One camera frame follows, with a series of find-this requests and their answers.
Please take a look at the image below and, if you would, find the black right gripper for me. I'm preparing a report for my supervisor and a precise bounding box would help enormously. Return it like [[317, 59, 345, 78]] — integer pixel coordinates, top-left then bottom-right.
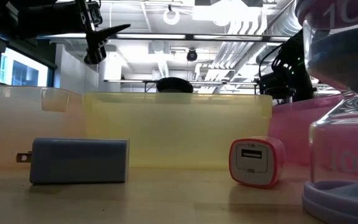
[[257, 72, 287, 94]]

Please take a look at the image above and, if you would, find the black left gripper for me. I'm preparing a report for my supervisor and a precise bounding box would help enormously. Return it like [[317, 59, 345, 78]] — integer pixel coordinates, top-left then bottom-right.
[[75, 0, 132, 65]]

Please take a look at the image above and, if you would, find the long black-framed table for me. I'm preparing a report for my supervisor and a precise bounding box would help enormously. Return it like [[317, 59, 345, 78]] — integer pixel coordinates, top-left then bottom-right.
[[103, 79, 326, 94]]

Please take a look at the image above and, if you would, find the pink-red translucent plastic bin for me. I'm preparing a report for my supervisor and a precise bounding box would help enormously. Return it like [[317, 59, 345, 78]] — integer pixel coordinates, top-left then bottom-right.
[[267, 93, 344, 166]]

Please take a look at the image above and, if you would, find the pink cube USB charger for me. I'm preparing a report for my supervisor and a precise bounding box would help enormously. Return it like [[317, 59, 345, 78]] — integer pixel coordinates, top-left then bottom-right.
[[228, 136, 287, 189]]

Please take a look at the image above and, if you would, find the large bright window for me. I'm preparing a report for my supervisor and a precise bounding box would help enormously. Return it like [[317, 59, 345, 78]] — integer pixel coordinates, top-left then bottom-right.
[[0, 46, 50, 88]]

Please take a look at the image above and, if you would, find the lavender hourglass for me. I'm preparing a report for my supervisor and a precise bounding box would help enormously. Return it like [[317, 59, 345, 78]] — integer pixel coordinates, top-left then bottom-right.
[[294, 0, 358, 224]]

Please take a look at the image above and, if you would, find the yellow translucent plastic bin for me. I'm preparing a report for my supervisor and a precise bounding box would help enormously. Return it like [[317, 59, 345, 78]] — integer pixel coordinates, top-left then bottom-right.
[[83, 92, 273, 169]]

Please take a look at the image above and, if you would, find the orange translucent plastic bin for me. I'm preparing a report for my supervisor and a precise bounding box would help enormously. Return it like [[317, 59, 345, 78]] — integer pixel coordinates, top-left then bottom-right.
[[0, 83, 88, 170]]

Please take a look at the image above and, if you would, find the silver ventilation duct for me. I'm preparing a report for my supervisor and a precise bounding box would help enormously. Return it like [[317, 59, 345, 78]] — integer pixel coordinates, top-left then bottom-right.
[[261, 0, 306, 63]]

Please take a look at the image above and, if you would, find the white ring lamp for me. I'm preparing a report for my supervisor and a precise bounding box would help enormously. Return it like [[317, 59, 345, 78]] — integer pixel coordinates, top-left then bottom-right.
[[162, 4, 181, 26]]

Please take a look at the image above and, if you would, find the lavender flat wall charger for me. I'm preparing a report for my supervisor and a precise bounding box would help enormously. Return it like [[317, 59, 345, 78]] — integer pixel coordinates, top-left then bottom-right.
[[16, 138, 131, 185]]

